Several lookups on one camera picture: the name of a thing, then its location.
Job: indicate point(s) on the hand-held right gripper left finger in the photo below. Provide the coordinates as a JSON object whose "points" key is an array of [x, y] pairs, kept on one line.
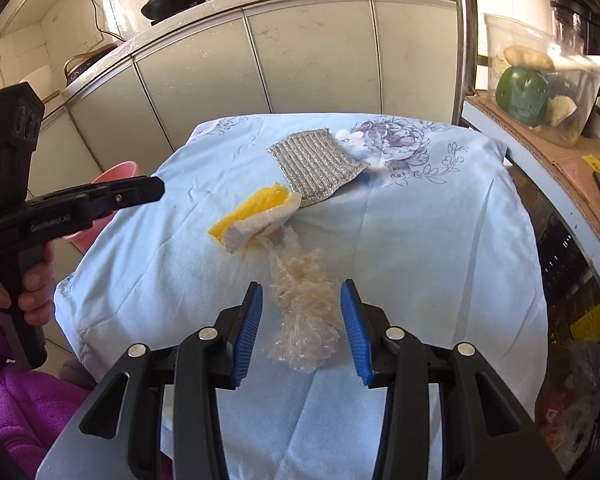
{"points": [[247, 340]]}

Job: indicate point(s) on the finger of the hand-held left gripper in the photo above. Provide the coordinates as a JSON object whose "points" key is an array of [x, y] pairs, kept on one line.
{"points": [[130, 192]]}

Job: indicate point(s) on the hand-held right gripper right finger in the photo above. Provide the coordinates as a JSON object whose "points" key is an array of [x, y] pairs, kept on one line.
{"points": [[355, 335]]}

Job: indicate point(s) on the pink plastic bucket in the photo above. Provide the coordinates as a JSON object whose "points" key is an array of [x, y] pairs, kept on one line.
{"points": [[122, 170]]}

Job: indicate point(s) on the clear plastic wrap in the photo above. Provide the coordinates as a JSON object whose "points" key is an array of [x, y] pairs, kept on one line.
{"points": [[305, 300]]}

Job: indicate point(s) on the small yellow sponge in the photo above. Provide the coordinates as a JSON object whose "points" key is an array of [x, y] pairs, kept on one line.
{"points": [[260, 202]]}

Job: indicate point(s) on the person's left hand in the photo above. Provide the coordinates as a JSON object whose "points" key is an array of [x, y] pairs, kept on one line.
{"points": [[35, 290]]}

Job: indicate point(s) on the light blue floral tablecloth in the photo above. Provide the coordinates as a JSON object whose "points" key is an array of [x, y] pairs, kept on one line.
{"points": [[430, 260]]}

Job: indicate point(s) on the silver scouring cloth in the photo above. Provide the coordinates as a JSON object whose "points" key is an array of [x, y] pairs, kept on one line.
{"points": [[315, 165]]}

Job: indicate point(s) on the grey kitchen cabinet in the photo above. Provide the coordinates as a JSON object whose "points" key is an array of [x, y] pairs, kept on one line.
{"points": [[305, 60]]}

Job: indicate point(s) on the clear plastic bag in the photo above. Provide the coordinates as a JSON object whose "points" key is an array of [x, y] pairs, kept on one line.
{"points": [[575, 400]]}

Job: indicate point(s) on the brown cardboard sheet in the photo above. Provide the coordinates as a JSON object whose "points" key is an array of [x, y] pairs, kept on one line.
{"points": [[530, 145]]}

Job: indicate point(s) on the green squash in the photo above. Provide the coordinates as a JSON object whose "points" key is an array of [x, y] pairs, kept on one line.
{"points": [[522, 95]]}

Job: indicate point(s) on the pale cabbage piece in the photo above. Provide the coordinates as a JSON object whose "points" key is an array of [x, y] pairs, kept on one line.
{"points": [[562, 110]]}

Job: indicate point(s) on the metal shelf rack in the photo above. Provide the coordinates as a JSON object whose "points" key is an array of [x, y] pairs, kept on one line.
{"points": [[464, 35]]}

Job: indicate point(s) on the potato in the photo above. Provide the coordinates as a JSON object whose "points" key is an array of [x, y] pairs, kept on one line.
{"points": [[527, 57]]}

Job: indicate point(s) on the clear plastic container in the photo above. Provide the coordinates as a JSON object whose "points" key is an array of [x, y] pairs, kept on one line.
{"points": [[505, 35]]}

